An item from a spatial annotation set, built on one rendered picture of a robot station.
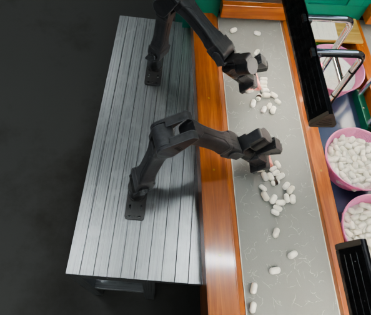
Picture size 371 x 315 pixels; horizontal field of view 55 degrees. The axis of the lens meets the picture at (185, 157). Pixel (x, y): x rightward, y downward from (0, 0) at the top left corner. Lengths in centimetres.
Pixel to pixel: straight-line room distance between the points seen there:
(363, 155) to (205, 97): 66
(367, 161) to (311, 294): 57
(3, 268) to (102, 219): 88
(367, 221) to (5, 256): 167
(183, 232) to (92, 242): 31
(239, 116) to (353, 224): 57
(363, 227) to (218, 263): 54
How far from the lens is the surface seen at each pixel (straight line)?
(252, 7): 170
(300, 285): 127
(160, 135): 97
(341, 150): 152
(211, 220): 121
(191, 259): 127
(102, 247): 129
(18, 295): 203
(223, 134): 109
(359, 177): 151
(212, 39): 127
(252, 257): 124
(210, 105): 142
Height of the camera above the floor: 191
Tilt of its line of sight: 63 degrees down
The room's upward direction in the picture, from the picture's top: 10 degrees clockwise
